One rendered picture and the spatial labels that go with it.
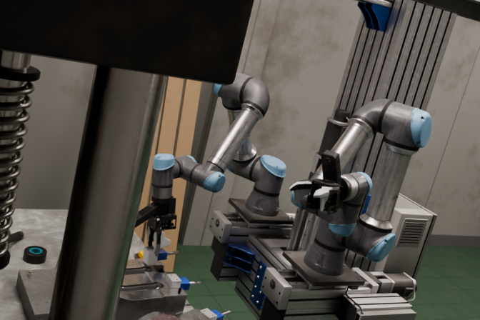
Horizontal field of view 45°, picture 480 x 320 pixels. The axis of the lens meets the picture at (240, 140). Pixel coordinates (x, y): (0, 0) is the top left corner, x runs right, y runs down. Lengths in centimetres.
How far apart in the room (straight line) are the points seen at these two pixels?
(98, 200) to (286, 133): 421
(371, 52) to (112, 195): 185
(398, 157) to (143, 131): 151
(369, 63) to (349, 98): 17
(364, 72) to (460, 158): 385
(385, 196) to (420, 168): 377
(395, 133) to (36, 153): 274
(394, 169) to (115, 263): 150
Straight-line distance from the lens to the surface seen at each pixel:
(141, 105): 47
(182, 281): 207
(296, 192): 153
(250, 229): 246
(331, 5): 464
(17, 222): 254
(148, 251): 212
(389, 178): 195
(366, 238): 199
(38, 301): 192
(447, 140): 583
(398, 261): 251
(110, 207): 49
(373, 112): 194
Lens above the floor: 187
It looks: 13 degrees down
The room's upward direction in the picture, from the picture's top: 14 degrees clockwise
